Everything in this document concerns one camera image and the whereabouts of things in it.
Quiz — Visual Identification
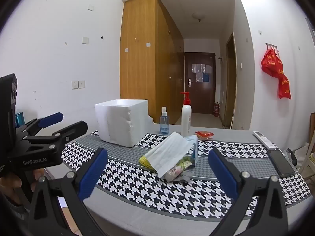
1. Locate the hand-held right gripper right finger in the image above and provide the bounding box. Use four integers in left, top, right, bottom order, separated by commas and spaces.
208, 147, 288, 236

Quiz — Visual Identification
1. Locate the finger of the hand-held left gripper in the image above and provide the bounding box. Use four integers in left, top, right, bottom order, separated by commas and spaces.
17, 112, 64, 137
24, 121, 88, 151

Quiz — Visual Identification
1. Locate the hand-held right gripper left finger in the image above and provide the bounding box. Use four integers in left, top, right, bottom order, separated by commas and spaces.
28, 147, 109, 236

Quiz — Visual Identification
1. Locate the white foam box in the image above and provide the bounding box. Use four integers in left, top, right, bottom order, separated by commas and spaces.
94, 99, 149, 148

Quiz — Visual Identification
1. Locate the green plastic bag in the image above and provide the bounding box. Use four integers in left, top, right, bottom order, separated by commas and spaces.
164, 155, 195, 182

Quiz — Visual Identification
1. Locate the yellow foam net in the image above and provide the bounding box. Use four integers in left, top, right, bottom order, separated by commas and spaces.
138, 152, 158, 170

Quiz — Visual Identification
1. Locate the white paper tissue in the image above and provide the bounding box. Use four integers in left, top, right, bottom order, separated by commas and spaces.
149, 131, 193, 179

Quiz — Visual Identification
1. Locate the person's left forearm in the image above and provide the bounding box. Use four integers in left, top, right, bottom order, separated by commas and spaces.
0, 197, 30, 229

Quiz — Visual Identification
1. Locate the person's left hand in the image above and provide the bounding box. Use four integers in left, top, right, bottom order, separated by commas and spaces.
0, 168, 47, 206

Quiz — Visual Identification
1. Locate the blue cup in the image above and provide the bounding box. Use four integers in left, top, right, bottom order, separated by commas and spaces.
15, 112, 25, 128

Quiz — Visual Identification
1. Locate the red packet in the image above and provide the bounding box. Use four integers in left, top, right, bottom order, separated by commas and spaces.
194, 131, 214, 140

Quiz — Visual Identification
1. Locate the houndstooth table cloth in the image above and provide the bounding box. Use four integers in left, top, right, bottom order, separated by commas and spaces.
53, 130, 312, 222

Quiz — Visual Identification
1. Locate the white remote control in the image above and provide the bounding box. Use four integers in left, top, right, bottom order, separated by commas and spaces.
253, 131, 274, 150

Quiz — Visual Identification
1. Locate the black smartphone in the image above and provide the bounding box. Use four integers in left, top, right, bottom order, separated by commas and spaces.
267, 149, 296, 178

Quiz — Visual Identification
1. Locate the white pump bottle red cap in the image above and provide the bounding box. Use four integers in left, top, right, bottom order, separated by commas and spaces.
180, 92, 192, 137

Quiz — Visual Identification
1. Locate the black chair armrest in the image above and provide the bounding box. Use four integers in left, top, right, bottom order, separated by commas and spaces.
287, 149, 298, 166

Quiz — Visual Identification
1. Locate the blue spray bottle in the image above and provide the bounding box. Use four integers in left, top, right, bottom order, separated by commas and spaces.
159, 107, 170, 135

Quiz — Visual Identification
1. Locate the dark brown door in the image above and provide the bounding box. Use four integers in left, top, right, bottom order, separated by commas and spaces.
184, 52, 216, 115

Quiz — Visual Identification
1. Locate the wooden side door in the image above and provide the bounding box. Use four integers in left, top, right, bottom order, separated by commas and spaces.
225, 32, 237, 129

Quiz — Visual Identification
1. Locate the wooden wardrobe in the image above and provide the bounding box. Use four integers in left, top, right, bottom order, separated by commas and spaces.
120, 0, 184, 124

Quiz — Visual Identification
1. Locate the white paper notice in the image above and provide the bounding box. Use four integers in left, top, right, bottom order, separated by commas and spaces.
192, 63, 211, 74

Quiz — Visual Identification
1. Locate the red hanging bag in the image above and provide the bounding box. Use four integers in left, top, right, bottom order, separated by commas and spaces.
261, 48, 291, 99

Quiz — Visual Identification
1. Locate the metal wall hook rack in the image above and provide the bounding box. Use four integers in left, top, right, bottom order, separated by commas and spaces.
266, 43, 280, 54

